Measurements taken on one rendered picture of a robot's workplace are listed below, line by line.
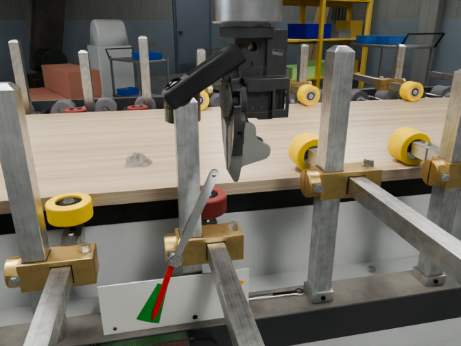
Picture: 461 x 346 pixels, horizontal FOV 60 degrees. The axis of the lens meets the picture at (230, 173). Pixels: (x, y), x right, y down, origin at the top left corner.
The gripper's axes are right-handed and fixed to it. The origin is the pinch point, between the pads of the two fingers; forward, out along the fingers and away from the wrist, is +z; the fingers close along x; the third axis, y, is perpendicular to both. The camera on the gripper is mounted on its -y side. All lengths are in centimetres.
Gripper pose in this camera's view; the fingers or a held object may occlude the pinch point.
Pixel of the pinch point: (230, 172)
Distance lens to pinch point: 58.0
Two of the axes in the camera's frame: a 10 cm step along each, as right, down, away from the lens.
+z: 0.0, 9.4, 3.5
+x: -2.1, -3.4, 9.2
